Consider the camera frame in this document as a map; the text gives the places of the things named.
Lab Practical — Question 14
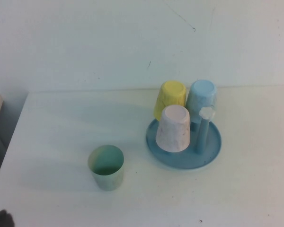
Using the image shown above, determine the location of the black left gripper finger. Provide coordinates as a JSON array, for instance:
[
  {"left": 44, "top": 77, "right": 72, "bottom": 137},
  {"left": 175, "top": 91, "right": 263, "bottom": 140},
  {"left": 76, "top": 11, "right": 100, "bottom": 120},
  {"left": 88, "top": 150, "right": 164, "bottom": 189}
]
[{"left": 0, "top": 209, "right": 15, "bottom": 227}]

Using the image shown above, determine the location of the green plastic cup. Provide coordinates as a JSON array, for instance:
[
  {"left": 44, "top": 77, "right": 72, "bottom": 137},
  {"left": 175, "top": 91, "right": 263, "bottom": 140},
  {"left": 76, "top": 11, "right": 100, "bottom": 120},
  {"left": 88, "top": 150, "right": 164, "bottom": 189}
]
[{"left": 87, "top": 144, "right": 125, "bottom": 192}]

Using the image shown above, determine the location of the blue cup stand with posts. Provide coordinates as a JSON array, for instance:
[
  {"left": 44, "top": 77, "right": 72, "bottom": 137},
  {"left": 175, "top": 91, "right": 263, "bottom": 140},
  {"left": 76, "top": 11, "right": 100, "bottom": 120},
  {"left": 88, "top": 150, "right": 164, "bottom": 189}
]
[{"left": 145, "top": 107, "right": 222, "bottom": 171}]

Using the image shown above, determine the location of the yellow plastic cup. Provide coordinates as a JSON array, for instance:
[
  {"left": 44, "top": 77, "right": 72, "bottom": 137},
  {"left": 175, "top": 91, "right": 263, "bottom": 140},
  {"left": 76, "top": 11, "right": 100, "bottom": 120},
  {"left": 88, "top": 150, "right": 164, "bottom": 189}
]
[{"left": 153, "top": 80, "right": 187, "bottom": 122}]

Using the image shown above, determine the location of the light blue plastic cup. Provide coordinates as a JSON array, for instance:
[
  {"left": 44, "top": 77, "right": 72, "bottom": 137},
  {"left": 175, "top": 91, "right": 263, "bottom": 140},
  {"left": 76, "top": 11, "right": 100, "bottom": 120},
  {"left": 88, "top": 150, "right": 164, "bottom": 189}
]
[{"left": 185, "top": 79, "right": 218, "bottom": 127}]

